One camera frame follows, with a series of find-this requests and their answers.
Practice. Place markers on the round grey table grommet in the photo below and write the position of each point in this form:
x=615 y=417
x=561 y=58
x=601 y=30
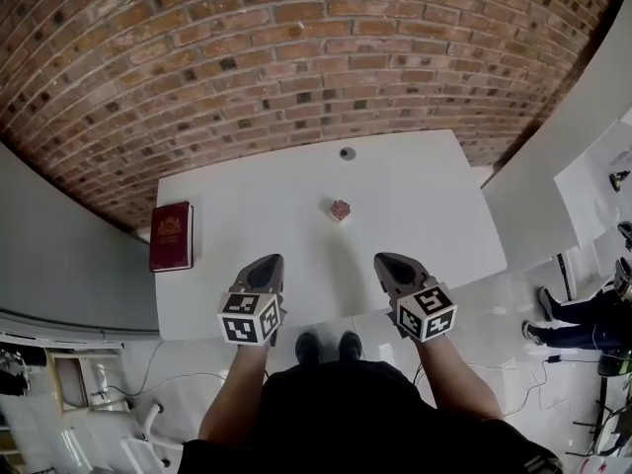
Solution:
x=347 y=153

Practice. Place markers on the person's left black shoe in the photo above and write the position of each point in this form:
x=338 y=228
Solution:
x=307 y=347

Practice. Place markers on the small pink flowers box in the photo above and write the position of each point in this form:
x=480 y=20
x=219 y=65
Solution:
x=340 y=210

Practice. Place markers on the person's right forearm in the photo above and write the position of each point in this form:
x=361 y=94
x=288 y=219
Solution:
x=454 y=378

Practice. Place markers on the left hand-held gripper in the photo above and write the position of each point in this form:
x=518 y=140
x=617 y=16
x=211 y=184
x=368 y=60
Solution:
x=249 y=316

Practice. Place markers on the person's black shirt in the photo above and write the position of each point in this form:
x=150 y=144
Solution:
x=355 y=422

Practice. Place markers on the person's black shoe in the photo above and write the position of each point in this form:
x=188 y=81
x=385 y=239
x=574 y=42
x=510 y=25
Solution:
x=307 y=347
x=351 y=346

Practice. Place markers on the dark red hardcover book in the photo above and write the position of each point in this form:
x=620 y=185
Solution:
x=171 y=237

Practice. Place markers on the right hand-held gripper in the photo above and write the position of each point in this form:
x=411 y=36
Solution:
x=424 y=311

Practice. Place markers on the person's left forearm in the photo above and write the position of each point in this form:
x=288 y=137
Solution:
x=237 y=388

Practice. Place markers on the wooden frame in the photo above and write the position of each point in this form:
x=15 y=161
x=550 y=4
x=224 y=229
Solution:
x=69 y=378

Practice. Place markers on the white chair base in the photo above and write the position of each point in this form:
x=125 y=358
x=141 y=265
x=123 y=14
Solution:
x=148 y=430

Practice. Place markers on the person's right black shoe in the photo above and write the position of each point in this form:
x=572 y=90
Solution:
x=351 y=346

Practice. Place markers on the white table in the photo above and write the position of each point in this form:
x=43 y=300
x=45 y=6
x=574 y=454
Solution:
x=276 y=215

